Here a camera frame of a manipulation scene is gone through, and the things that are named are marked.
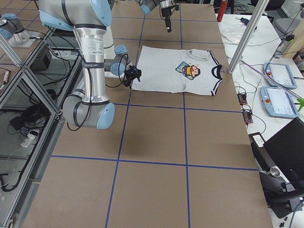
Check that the black box with label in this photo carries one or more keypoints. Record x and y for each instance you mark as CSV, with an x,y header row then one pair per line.
x,y
263,159

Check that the black power box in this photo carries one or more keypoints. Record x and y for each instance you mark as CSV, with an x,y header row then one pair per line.
x,y
42,61

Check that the grey cartoon print t-shirt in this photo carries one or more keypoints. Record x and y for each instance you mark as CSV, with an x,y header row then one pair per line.
x,y
175,71

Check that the lower blue teach pendant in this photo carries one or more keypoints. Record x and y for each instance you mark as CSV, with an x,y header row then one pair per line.
x,y
278,103

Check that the clear plastic bag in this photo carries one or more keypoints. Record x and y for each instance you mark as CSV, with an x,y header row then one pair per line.
x,y
234,33

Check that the blue teach pendant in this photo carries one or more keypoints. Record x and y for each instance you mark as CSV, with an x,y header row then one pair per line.
x,y
278,103
281,73

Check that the orange circuit board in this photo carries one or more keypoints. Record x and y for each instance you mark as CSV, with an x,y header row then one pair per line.
x,y
245,108

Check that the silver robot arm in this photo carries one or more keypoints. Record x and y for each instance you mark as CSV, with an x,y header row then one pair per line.
x,y
148,5
88,105

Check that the aluminium frame structure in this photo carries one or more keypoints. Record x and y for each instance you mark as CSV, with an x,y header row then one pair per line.
x,y
31,119

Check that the aluminium frame post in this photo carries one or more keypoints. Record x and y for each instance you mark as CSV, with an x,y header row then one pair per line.
x,y
260,8

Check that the red bottle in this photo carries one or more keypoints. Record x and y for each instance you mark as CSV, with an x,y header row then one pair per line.
x,y
222,10

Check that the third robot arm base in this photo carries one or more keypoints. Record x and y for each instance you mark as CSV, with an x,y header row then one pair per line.
x,y
13,31

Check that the black monitor stand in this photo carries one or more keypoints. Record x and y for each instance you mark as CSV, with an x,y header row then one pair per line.
x,y
282,197

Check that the upper blue teach pendant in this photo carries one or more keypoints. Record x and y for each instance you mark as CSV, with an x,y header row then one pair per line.
x,y
281,73

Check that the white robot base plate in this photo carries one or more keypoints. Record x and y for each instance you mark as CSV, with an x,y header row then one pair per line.
x,y
109,47

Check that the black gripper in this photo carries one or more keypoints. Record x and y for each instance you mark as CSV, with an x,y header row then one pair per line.
x,y
128,82
165,13

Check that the black laptop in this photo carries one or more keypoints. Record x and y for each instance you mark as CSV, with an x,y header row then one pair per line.
x,y
286,149

